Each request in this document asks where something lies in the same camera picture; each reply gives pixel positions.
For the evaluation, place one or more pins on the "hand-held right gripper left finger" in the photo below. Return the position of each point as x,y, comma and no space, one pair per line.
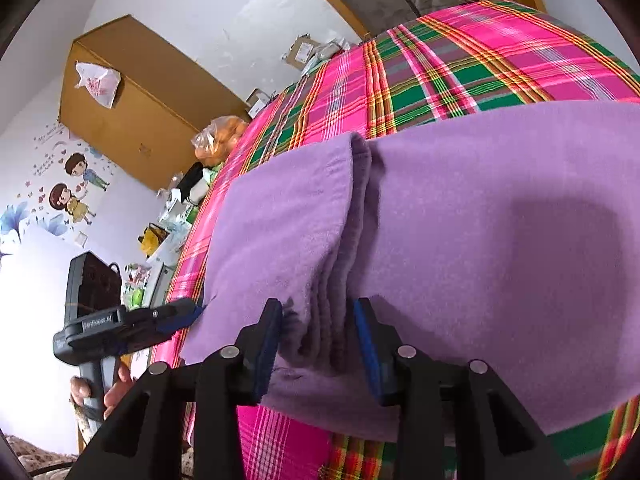
267,355

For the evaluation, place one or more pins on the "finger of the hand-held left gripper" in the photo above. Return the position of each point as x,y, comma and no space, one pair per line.
175,318

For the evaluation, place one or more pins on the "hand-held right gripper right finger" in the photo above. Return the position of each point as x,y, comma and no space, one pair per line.
370,355

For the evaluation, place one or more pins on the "purple fleece garment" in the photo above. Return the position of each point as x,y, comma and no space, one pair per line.
475,235

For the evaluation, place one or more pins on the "person's left hand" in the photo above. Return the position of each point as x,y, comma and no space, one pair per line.
117,390

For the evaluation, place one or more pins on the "yellow bag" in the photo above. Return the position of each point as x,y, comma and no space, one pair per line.
150,242

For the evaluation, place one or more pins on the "pile of white packets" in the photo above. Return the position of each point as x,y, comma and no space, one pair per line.
175,210

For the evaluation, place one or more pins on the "person's patterned clothing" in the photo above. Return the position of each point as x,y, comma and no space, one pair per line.
35,452

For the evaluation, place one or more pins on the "black cloth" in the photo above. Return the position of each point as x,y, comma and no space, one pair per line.
190,177

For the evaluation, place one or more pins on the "plastic bag of oranges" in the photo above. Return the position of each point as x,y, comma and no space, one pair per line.
222,135

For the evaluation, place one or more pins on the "wooden wardrobe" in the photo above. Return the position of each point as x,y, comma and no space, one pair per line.
150,125

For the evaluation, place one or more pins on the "white cardboard box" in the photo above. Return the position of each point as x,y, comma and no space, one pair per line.
257,102

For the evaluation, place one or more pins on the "white plastic bag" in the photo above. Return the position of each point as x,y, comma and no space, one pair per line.
97,82

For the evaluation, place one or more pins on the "pink green plaid bed sheet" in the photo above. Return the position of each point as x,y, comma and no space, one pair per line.
425,75

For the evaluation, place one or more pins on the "brown cardboard box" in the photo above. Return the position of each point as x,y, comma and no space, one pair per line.
302,52

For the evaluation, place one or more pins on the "cartoon wall sticker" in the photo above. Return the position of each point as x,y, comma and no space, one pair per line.
75,200

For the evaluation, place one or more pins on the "wooden door frame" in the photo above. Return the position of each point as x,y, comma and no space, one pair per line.
330,0

